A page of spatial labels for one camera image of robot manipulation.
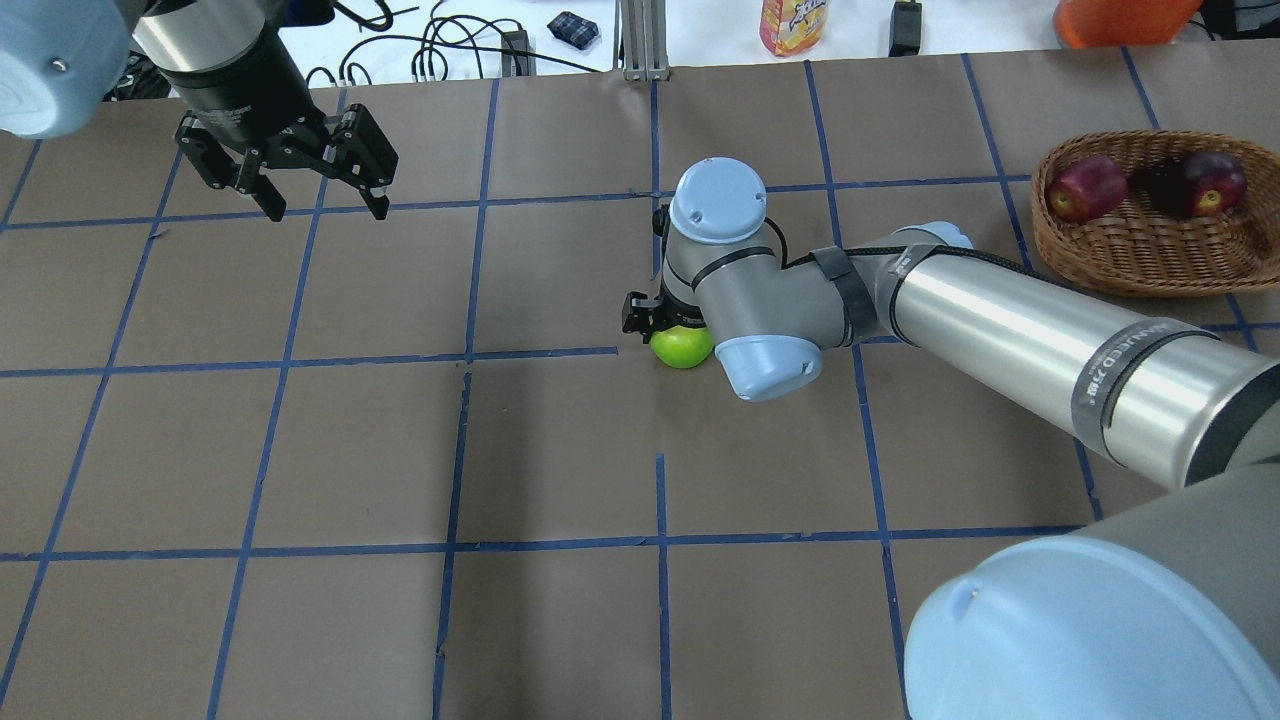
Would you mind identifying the green apple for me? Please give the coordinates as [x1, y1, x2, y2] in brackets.
[649, 325, 716, 370]

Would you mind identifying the dark blue small pouch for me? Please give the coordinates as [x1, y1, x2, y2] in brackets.
[547, 12, 602, 51]

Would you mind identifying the light red apple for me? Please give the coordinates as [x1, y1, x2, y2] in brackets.
[1044, 154, 1130, 224]

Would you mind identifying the orange cylindrical container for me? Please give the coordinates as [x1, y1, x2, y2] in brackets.
[1051, 1, 1202, 49]

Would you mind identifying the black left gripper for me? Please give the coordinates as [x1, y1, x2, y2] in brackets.
[175, 60, 399, 223]

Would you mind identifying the woven wicker basket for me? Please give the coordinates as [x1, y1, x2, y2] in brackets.
[1030, 129, 1279, 297]

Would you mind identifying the orange juice bottle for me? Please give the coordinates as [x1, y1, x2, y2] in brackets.
[759, 0, 829, 58]

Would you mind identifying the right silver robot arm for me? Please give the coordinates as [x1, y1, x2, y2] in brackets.
[622, 158, 1279, 719]

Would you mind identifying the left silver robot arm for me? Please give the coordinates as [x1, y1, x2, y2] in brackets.
[1, 1, 399, 222]

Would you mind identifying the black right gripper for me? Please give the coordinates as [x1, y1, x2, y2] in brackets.
[622, 290, 707, 337]

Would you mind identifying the dark red apple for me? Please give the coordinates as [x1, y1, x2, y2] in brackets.
[1148, 151, 1248, 219]

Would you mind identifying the aluminium frame post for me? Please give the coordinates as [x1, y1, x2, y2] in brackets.
[614, 0, 669, 82]

